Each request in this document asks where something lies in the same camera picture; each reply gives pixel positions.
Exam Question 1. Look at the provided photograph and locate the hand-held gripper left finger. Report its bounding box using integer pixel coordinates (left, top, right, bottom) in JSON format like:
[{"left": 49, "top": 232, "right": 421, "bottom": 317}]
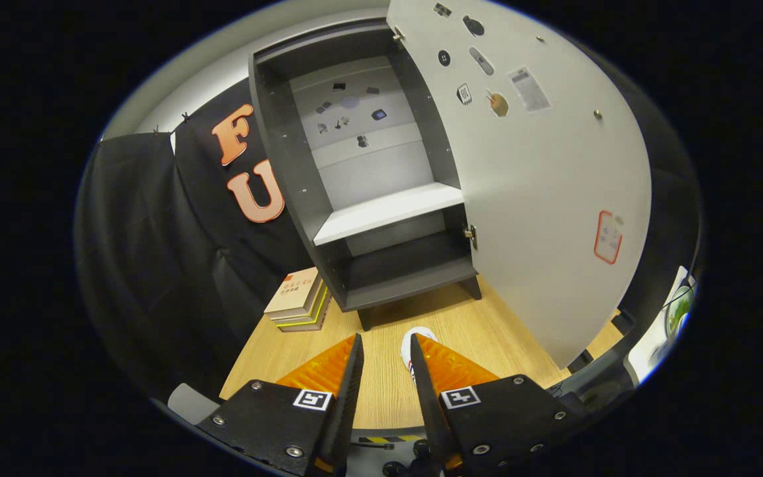
[{"left": 196, "top": 333, "right": 364, "bottom": 477}]

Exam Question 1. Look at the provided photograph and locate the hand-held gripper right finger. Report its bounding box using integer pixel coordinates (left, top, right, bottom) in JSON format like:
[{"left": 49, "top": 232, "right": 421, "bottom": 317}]
[{"left": 409, "top": 333, "right": 587, "bottom": 474}]

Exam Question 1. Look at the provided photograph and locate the white shoe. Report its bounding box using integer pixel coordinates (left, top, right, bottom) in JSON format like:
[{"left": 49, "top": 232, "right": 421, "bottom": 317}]
[{"left": 400, "top": 326, "right": 438, "bottom": 388}]

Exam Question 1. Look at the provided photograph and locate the dark grey shoe cabinet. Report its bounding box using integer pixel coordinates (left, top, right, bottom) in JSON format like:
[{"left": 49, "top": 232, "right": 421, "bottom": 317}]
[{"left": 248, "top": 20, "right": 483, "bottom": 332}]

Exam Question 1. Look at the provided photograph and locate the white cabinet shelf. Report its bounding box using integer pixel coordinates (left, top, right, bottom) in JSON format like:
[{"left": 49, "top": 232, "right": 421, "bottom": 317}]
[{"left": 313, "top": 182, "right": 465, "bottom": 247}]

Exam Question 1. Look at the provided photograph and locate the beige book with orange label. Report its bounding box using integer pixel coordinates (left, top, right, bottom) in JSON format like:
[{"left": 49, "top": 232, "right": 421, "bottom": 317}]
[{"left": 264, "top": 267, "right": 323, "bottom": 319}]

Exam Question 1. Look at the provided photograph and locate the row of black cloth clips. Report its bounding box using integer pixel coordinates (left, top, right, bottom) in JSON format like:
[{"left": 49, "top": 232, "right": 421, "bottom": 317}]
[{"left": 95, "top": 111, "right": 193, "bottom": 145}]

